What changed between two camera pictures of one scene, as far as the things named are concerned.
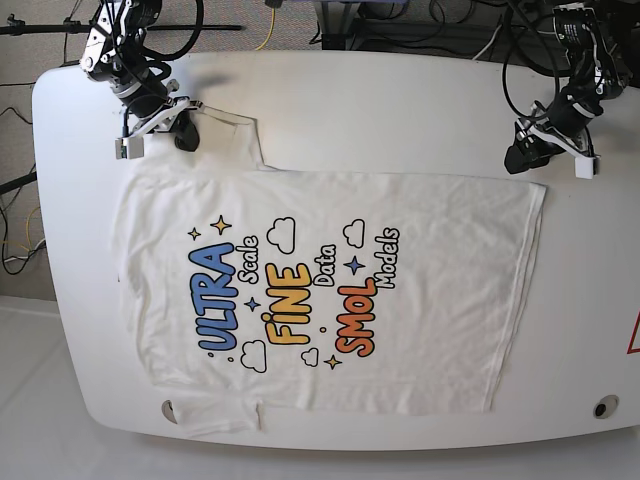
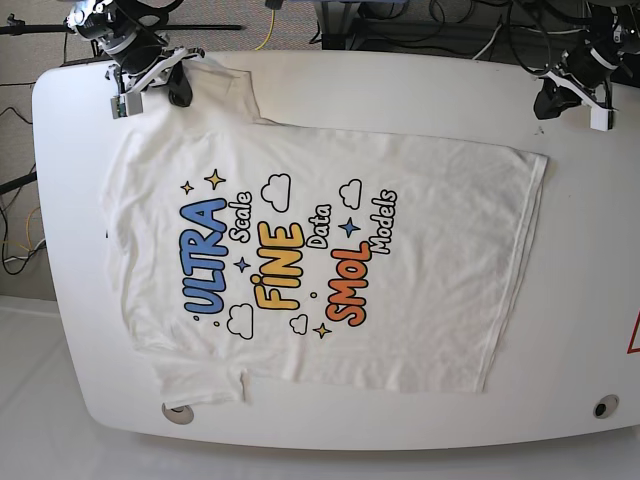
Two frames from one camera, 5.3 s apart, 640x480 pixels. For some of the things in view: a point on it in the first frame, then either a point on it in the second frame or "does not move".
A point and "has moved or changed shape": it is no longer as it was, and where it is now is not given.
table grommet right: (606, 406) does not move
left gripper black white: (538, 138) → (586, 75)
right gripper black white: (161, 120) → (154, 73)
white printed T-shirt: (313, 289) has moved or changed shape
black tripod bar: (16, 27) does not move
